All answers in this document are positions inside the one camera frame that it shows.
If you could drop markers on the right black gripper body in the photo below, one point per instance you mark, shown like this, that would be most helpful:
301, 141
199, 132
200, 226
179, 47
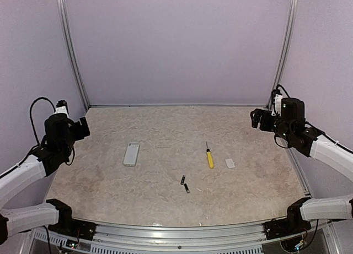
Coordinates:
283, 129

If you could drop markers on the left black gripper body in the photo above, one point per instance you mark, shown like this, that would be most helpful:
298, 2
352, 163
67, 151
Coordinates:
66, 149

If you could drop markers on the white battery cover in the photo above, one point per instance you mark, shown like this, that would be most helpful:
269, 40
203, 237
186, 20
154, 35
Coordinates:
230, 163

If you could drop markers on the white remote control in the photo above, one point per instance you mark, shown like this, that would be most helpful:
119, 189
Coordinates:
131, 154

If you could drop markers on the yellow handled screwdriver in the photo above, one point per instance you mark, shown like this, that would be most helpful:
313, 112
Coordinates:
209, 157

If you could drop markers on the black AAA battery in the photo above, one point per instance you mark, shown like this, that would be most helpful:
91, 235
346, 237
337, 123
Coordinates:
186, 188
182, 179

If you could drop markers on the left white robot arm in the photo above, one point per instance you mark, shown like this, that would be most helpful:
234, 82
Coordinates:
37, 164

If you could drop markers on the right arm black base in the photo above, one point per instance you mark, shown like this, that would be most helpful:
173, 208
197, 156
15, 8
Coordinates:
286, 226

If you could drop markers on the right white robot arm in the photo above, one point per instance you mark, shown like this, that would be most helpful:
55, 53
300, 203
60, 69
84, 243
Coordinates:
321, 147

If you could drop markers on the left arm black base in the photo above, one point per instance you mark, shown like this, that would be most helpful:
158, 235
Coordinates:
73, 226

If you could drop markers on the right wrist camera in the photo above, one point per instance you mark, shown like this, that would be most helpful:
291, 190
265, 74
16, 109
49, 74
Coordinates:
276, 98

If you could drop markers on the front aluminium rail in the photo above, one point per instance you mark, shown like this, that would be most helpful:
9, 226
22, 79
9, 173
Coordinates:
118, 238

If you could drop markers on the right aluminium frame post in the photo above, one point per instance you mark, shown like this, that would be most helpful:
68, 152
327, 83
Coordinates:
290, 24

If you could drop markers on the aluminium frame post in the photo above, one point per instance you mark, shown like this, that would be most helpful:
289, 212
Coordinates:
63, 13
290, 24

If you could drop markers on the left aluminium frame post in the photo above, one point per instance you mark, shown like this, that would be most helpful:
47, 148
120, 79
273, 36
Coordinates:
63, 13

